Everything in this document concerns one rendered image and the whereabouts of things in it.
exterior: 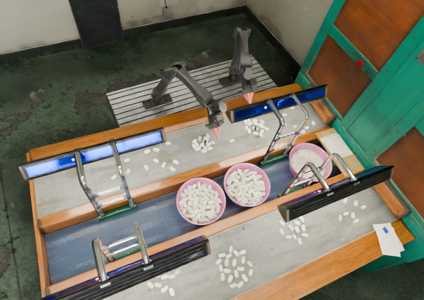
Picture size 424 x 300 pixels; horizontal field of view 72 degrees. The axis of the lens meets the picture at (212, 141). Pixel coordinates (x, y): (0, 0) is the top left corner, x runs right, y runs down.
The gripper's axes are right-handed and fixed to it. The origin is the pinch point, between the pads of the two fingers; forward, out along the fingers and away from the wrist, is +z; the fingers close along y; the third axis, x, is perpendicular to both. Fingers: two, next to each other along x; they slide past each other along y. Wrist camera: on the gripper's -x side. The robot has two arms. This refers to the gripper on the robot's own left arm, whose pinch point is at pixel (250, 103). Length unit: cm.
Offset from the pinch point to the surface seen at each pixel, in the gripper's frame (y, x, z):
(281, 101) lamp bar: 3.3, -31.2, 0.9
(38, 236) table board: -131, -14, 35
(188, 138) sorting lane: -43.5, 5.1, 11.9
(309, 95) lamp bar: 21.8, -30.9, 1.6
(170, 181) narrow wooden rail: -63, -13, 29
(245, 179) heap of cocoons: -22.0, -19.3, 40.4
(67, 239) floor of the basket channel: -121, -12, 42
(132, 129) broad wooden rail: -74, 13, -1
